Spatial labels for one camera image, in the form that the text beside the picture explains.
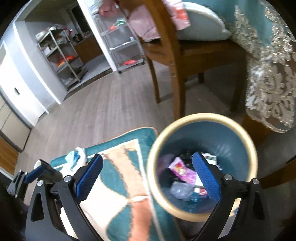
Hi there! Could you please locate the clear plastic bag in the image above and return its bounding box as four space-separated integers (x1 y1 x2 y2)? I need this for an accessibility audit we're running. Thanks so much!
170 182 194 201

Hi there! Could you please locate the blue and white crumpled bag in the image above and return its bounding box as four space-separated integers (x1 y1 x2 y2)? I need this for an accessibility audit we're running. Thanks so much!
65 147 87 172

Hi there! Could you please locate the teal bin with yellow rim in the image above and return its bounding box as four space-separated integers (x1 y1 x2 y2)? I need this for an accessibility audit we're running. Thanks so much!
147 113 258 222

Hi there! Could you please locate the pink snack wrapper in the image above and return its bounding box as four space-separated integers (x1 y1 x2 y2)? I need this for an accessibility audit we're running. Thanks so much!
168 157 197 186

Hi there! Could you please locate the wooden chair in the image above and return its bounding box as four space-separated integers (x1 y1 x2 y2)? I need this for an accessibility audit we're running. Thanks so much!
115 0 248 121

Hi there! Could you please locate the grey metal shelving rack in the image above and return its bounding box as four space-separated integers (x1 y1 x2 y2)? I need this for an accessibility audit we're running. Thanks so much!
37 26 87 90

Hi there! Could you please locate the white rolling storage cart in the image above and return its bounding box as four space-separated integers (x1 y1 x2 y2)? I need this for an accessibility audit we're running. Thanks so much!
89 1 145 74

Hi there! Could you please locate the white round pillow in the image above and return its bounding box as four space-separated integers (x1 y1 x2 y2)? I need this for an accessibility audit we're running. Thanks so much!
177 2 232 41

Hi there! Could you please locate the teal lace-trimmed tablecloth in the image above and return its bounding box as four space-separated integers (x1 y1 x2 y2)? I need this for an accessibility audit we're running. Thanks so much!
183 1 295 133

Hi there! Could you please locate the pink seat cushion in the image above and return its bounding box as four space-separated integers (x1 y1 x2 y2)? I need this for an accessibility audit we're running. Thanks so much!
98 1 191 42

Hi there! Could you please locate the white door with handle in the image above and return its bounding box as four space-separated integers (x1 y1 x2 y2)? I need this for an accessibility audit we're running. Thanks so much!
1 43 47 126

